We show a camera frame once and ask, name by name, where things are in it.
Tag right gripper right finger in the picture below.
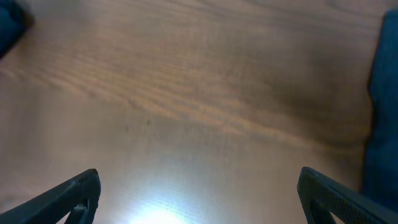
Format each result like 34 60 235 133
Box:
297 167 397 224

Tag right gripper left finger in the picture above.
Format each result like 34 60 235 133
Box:
1 169 101 224

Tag navy blue shorts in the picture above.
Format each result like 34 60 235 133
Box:
1 0 35 58

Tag navy garment on pile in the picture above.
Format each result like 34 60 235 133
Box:
362 9 397 212

